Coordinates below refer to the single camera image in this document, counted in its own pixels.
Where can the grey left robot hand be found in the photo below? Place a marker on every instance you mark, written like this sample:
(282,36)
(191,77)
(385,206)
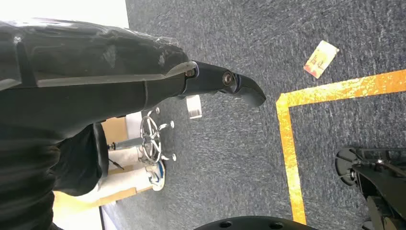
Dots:
(95,82)

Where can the red and cream card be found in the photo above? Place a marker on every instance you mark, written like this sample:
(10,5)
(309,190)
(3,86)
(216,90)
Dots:
(321,59)

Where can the chrome base black stool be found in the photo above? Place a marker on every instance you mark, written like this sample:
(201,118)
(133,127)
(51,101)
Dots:
(151,139)

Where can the small white floor label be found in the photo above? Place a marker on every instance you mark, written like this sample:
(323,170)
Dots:
(194,107)

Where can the dark left robot arm sleeve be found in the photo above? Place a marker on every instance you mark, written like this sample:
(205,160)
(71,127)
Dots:
(22,187)

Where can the yellow floor tape line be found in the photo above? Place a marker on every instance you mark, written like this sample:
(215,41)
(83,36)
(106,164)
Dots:
(287,143)

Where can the black round base plate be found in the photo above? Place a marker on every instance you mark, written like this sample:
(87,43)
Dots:
(253,223)

